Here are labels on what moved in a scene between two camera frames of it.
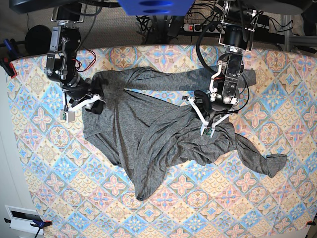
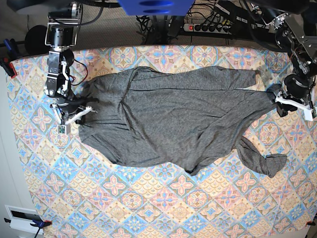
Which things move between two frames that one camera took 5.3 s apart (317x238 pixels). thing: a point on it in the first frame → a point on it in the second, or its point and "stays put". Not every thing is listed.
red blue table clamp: x=12 y=53 stays put
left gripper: x=93 y=103 → x=68 y=110
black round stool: x=37 y=40 stays put
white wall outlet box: x=22 y=218 stays put
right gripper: x=210 y=118 → x=285 y=102
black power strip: x=199 y=28 stays put
